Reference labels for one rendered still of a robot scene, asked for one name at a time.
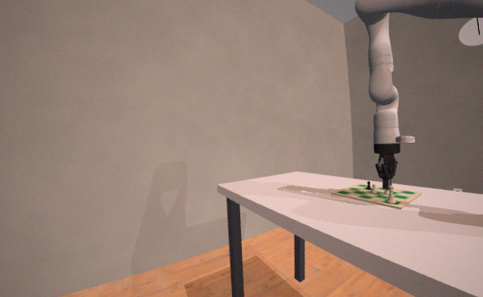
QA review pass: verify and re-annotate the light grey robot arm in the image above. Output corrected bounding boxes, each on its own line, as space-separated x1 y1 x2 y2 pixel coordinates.
355 0 483 144

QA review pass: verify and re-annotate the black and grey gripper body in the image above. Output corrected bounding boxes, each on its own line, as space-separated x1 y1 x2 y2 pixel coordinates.
373 143 400 170

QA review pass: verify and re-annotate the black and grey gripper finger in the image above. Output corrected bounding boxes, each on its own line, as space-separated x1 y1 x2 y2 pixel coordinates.
376 157 393 191
390 158 398 185

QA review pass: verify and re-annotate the green and cream chessboard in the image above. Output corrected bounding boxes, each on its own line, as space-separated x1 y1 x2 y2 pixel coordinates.
330 183 422 209

